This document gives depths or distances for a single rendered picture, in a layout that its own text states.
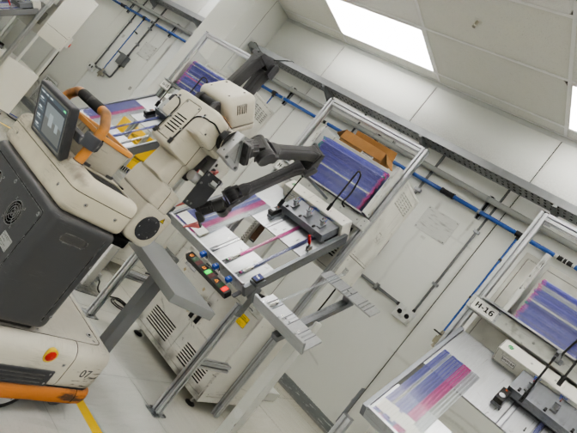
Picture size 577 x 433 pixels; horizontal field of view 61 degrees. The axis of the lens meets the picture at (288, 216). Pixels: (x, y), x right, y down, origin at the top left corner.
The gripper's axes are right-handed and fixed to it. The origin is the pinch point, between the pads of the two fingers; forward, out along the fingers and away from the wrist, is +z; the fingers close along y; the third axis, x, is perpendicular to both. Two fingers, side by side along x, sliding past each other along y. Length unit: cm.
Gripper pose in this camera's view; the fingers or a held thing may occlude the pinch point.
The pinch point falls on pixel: (180, 216)
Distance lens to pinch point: 220.1
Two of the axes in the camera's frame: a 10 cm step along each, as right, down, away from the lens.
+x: 1.0, 2.0, -9.7
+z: -9.5, 3.0, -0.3
